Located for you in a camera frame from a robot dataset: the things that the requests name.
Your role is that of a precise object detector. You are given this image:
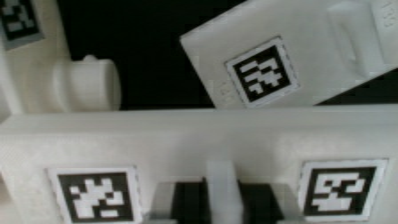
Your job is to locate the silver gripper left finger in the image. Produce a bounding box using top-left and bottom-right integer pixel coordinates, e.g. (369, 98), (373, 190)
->
(149, 178), (210, 224)

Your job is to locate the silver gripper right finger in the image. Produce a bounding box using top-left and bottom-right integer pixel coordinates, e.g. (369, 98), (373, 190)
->
(238, 181), (304, 224)

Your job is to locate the white cabinet door panel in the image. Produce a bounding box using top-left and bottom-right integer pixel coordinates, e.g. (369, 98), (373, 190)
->
(0, 105), (398, 224)
(179, 0), (398, 110)

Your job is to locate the white cabinet body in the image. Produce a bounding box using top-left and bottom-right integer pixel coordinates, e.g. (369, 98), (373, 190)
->
(0, 0), (121, 114)

